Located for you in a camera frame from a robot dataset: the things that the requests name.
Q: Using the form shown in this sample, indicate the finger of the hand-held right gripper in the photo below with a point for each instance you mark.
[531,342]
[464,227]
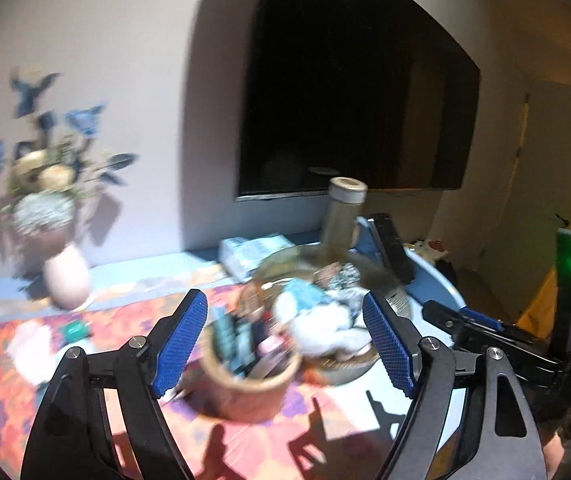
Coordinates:
[445,316]

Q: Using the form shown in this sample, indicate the tall brown bottle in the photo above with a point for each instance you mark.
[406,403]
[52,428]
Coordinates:
[343,220]

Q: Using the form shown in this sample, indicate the green plastic packet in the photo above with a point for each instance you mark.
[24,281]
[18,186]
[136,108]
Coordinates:
[75,331]

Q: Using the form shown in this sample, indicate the white ribbed vase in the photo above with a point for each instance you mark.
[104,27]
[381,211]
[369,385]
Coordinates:
[65,280]

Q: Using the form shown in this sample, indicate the artificial flower bouquet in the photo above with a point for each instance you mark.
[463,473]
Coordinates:
[50,180]

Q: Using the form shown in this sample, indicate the person's right forearm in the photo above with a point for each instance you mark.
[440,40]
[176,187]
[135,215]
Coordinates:
[553,455]

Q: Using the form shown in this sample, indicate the grey checked fabric doll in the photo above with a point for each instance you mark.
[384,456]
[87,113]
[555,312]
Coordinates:
[348,275]

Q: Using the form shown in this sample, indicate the black remote control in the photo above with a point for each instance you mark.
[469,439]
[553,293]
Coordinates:
[390,245]

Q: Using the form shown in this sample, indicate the white and blue tissue packet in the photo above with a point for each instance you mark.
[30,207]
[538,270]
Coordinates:
[250,255]

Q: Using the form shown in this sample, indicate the white cloth lump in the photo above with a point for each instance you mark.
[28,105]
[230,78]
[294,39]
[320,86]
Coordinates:
[35,350]

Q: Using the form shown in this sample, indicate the teal figurine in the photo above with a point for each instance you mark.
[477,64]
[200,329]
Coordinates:
[228,340]

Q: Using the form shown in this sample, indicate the room door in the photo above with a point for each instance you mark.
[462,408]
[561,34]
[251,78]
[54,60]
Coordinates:
[550,160]

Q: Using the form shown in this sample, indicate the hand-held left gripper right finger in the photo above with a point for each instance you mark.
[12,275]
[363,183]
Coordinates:
[388,345]

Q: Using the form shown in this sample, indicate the black television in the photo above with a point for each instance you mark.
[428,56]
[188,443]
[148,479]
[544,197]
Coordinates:
[345,85]

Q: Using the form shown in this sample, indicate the white and brown plush toy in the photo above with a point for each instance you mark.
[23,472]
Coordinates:
[315,325]

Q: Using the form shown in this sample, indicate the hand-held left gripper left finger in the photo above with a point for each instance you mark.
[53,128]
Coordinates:
[185,340]

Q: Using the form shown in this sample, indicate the metal bowl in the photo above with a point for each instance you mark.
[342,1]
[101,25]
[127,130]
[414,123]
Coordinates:
[345,370]

